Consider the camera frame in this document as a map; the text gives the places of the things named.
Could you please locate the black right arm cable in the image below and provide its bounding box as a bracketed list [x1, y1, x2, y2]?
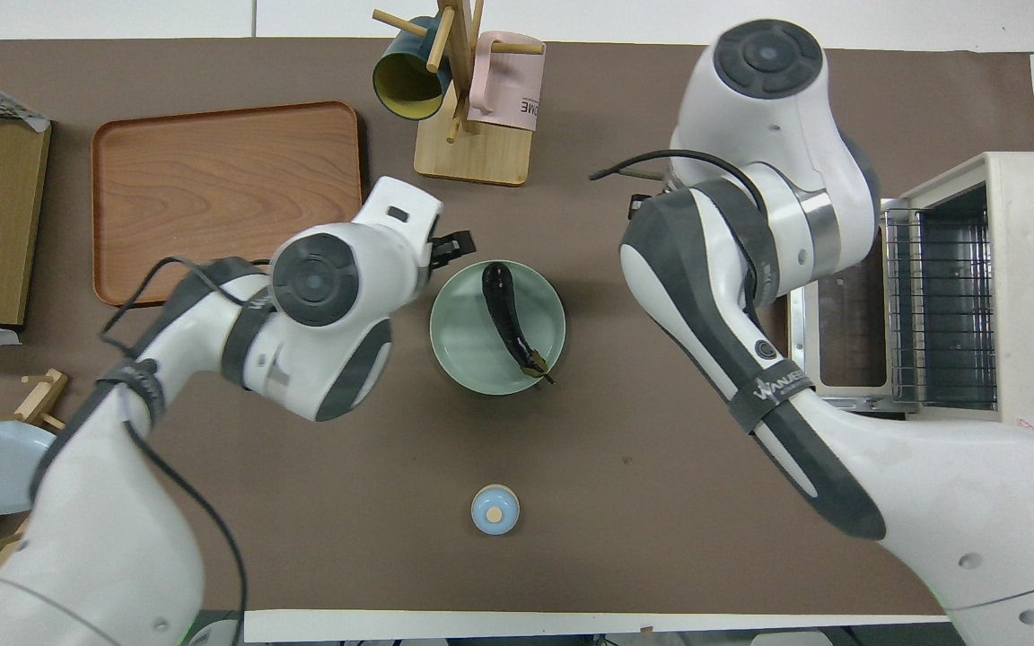
[590, 149, 766, 216]

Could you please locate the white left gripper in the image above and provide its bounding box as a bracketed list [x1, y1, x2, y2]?
[354, 176, 476, 275]

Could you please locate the wooden mug tree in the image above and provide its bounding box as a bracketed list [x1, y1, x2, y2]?
[372, 0, 547, 188]

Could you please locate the pale green bowl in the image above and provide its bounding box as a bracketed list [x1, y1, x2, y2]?
[429, 260, 567, 397]

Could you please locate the brown table mat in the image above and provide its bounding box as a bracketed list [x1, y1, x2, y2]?
[0, 38, 1034, 620]

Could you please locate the dark purple eggplant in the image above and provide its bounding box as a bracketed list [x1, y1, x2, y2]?
[481, 261, 557, 386]

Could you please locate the pink mug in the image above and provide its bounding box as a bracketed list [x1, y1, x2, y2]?
[466, 31, 547, 133]

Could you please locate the dark green mug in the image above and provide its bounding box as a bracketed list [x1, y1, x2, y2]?
[372, 16, 455, 122]

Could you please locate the wooden serving tray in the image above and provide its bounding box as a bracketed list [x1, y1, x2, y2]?
[91, 100, 365, 309]

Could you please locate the metal oven wire rack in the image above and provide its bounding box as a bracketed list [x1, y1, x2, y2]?
[882, 206, 999, 406]

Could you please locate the wooden dish rack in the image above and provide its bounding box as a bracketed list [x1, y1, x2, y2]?
[0, 368, 71, 620]

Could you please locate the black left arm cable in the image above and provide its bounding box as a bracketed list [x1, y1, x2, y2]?
[100, 256, 271, 646]

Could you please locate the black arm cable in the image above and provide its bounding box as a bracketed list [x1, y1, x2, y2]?
[590, 149, 766, 216]
[100, 256, 271, 646]

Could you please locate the small blue lidded jar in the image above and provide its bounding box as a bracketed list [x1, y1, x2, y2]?
[470, 484, 521, 537]

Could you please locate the glass oven door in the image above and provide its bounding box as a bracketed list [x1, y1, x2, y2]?
[788, 199, 922, 414]

